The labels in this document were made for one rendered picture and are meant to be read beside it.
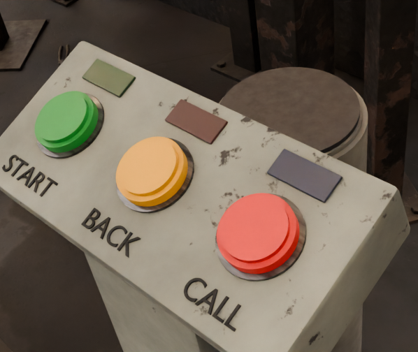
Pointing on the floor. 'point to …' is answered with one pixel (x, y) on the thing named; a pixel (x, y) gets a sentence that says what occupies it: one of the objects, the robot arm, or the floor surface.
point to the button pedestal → (198, 222)
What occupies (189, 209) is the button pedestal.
